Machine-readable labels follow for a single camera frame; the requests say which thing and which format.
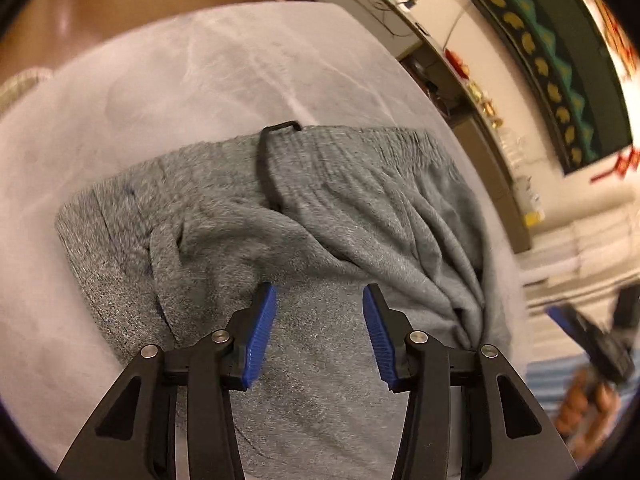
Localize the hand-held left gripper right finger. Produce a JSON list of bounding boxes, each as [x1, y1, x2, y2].
[[362, 283, 581, 480]]

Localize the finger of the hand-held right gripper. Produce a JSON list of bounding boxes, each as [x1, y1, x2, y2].
[[612, 285, 640, 333], [545, 305, 581, 336]]

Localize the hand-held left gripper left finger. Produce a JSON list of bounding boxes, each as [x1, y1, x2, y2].
[[55, 282, 277, 480]]

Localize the grey pants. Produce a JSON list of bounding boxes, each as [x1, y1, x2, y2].
[[54, 121, 513, 480]]

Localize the person's right hand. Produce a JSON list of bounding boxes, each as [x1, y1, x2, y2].
[[555, 367, 621, 461]]

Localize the blue curtain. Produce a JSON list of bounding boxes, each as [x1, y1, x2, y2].
[[527, 355, 591, 411]]

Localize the cream curtain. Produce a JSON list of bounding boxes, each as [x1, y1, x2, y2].
[[515, 200, 640, 306]]

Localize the group of clear glass bottles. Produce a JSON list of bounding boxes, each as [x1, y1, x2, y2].
[[500, 127, 536, 186]]

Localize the row of red gold ornaments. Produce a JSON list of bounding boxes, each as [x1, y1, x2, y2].
[[444, 49, 506, 130]]

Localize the red wall decoration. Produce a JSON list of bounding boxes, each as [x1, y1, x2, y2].
[[590, 147, 640, 183]]

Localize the wall television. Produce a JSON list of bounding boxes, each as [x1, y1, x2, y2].
[[464, 0, 636, 177]]

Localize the black cable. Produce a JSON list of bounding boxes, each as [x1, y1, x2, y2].
[[442, 5, 471, 53]]

